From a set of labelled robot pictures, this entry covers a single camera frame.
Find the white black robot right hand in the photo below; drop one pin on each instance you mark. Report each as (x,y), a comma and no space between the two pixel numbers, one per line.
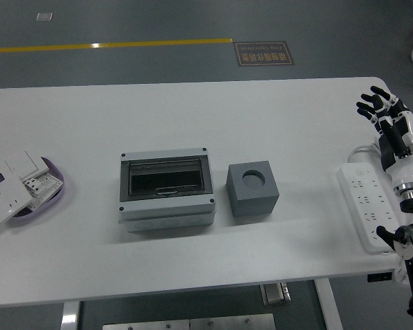
(409,168)

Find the grey electrical box with lid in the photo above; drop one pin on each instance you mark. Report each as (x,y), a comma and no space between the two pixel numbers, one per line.
(165,209)

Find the grey cube with round hole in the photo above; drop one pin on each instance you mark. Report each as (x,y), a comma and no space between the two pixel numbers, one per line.
(254,203)

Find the black table control panel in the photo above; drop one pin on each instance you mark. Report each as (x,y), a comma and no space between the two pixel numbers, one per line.
(379,277)

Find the white table leg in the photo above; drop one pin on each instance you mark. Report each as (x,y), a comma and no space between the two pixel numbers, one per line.
(70,318)
(328,306)

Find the brown floor sign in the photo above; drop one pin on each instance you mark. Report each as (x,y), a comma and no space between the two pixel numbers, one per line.
(263,55)

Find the yellow floor tape line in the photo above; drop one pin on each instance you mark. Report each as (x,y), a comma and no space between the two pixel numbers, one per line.
(124,44)

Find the white perforated socket panel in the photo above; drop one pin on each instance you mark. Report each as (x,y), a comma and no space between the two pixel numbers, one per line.
(51,184)

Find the purple tray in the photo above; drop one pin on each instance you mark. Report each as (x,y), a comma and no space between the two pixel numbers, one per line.
(51,203)

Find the small white socket insert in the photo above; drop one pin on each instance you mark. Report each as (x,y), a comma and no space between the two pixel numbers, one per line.
(33,185)

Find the small metal floor plate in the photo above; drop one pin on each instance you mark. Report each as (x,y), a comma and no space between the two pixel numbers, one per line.
(44,16)

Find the grey metal table bracket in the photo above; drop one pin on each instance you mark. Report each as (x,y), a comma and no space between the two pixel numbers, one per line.
(274,295)

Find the metal base plate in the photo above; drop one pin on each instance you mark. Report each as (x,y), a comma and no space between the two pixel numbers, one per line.
(192,324)

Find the white wall switch plate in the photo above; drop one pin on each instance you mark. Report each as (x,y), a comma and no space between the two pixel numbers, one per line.
(20,163)

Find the white wall socket plate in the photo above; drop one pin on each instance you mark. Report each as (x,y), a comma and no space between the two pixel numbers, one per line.
(3,203)

